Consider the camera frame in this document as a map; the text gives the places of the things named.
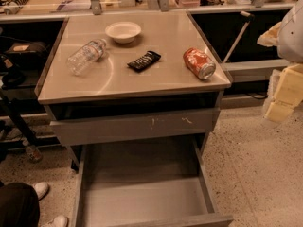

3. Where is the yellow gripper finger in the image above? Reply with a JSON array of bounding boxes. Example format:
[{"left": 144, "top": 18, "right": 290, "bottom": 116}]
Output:
[
  {"left": 264, "top": 63, "right": 303, "bottom": 123},
  {"left": 257, "top": 22, "right": 281, "bottom": 47}
]

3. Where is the black rxbar chocolate bar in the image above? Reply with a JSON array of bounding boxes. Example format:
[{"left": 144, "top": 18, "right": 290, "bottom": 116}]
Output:
[{"left": 127, "top": 51, "right": 161, "bottom": 72}]

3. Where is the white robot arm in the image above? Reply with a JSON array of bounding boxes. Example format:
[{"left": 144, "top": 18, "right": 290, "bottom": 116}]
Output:
[{"left": 257, "top": 0, "right": 303, "bottom": 123}]

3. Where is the grey drawer cabinet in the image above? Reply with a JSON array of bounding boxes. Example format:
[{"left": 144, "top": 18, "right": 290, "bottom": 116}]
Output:
[{"left": 33, "top": 10, "right": 235, "bottom": 172}]

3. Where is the open grey middle drawer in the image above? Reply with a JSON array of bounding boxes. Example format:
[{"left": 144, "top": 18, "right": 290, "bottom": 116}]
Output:
[{"left": 71, "top": 135, "right": 233, "bottom": 227}]

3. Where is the grey top drawer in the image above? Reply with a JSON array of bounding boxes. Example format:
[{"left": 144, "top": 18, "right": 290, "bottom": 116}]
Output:
[{"left": 50, "top": 108, "right": 220, "bottom": 146}]

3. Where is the orange soda can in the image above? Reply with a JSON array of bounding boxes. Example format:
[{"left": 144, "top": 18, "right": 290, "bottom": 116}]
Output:
[{"left": 183, "top": 48, "right": 216, "bottom": 80}]

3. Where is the white bowl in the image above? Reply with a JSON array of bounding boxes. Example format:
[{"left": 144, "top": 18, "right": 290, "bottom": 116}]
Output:
[{"left": 105, "top": 22, "right": 141, "bottom": 44}]

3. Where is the clear plastic water bottle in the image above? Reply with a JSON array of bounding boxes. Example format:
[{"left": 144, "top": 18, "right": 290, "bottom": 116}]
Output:
[{"left": 66, "top": 39, "right": 107, "bottom": 76}]

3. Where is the black bag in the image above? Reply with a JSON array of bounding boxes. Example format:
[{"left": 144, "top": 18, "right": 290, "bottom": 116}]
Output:
[{"left": 5, "top": 42, "right": 48, "bottom": 70}]

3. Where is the black tripod stand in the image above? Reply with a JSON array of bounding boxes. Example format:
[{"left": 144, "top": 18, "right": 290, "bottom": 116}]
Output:
[{"left": 0, "top": 91, "right": 43, "bottom": 163}]

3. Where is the white sneaker lower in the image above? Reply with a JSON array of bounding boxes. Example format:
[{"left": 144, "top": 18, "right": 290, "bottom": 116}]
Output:
[{"left": 41, "top": 215, "right": 68, "bottom": 227}]

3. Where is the person's dark trouser leg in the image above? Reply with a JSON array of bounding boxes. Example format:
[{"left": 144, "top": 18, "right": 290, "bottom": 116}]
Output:
[{"left": 0, "top": 183, "right": 40, "bottom": 227}]

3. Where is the white stick with black handle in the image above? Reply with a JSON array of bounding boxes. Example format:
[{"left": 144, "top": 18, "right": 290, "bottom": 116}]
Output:
[{"left": 223, "top": 11, "right": 255, "bottom": 63}]

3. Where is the black floor cable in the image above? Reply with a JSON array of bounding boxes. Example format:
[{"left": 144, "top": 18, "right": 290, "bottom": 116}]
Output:
[{"left": 245, "top": 92, "right": 269, "bottom": 100}]

